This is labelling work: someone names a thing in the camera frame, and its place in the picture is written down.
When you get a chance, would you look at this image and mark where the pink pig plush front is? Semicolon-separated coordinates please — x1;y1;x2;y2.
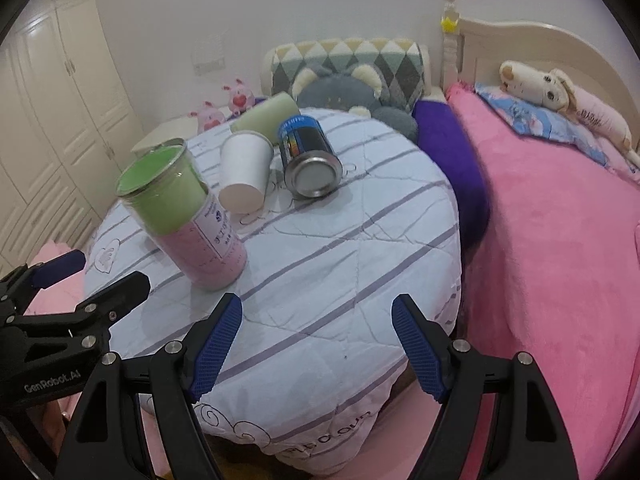
189;101;227;133

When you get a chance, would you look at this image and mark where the cream wooden bed headboard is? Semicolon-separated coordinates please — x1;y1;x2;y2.
440;0;639;151

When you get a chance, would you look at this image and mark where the white paper cup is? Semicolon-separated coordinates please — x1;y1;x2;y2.
218;130;273;214

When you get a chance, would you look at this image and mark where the pink pig plush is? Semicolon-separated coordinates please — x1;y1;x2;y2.
189;101;227;133
222;78;256;116

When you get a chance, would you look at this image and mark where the blue cartoon pillow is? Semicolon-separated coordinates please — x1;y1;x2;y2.
474;84;610;167

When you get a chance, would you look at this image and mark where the white dog plush toy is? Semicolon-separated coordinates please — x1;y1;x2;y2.
499;60;639;167

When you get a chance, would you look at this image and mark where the blue black CoolTowel can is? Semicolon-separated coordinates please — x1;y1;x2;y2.
278;115;343;198

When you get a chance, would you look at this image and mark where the grey bear plush cushion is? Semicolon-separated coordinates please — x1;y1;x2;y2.
291;63;418;142

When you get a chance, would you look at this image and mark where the pink pig plush rear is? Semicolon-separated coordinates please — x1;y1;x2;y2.
222;78;256;116

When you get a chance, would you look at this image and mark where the pink embroidered quilt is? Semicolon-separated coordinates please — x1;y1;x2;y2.
19;238;162;480

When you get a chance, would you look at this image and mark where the diamond patterned pillow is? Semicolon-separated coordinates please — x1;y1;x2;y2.
260;38;432;112

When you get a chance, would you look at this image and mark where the purple cushion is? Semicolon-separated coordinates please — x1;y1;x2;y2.
226;96;493;254

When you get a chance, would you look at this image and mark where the white bedside table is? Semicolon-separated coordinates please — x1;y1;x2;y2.
130;116;198;157

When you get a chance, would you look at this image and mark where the pink fleece bed blanket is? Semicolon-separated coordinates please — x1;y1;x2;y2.
442;86;639;479

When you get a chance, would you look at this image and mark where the cream wardrobe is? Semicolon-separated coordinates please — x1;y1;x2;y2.
1;0;142;266

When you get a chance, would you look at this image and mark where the white wall socket plate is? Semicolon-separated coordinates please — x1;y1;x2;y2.
193;58;226;77

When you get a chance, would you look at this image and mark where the white purple-striped quilt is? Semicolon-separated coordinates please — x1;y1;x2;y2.
83;106;464;477

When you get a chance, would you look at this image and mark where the pale green cylindrical cup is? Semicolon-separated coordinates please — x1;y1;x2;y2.
230;92;299;143

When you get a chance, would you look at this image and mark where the pink clear plastic cup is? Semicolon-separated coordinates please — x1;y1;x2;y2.
153;193;247;290

